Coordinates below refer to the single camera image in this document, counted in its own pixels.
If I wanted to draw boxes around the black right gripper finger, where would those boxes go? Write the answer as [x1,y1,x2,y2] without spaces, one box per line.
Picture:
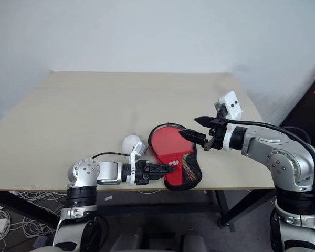
[178,129,208,148]
[194,115,218,129]

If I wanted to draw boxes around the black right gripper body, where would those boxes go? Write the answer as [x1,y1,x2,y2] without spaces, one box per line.
[208,109,231,151]

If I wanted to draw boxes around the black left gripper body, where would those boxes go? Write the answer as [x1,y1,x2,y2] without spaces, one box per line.
[135,159,151,186]

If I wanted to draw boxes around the red paddle case black mesh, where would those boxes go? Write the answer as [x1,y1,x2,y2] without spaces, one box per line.
[147,121,203,191]

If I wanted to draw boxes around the red table tennis paddle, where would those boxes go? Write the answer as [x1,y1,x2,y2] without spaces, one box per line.
[150,126,214,159]

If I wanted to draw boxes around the dark grey rounded shape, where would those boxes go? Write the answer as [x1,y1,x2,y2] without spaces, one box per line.
[114,227,151,252]
[180,228,211,252]

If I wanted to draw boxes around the black panel with orange stripe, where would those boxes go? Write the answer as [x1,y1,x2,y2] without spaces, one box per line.
[279,72,315,137]

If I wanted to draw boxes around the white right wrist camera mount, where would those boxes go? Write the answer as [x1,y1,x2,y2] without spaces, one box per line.
[214,91,245,152]

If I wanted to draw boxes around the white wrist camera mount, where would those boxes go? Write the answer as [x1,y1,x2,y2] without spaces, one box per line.
[122,134,149,186]
[214,91,245,152]

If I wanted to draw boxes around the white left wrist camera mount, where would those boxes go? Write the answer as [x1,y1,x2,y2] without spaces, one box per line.
[122,134,149,186]

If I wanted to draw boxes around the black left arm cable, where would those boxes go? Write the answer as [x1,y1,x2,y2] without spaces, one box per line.
[91,151,132,160]

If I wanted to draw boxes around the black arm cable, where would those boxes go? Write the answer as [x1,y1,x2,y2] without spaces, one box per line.
[220,117,315,218]
[91,151,132,160]

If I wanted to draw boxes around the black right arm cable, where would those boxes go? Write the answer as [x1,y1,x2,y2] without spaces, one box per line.
[220,117,315,218]

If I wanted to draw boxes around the black metal table frame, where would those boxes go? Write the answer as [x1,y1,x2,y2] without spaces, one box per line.
[0,188,277,233]

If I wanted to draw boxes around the white floor cable tangle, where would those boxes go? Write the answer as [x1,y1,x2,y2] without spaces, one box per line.
[0,190,69,245]

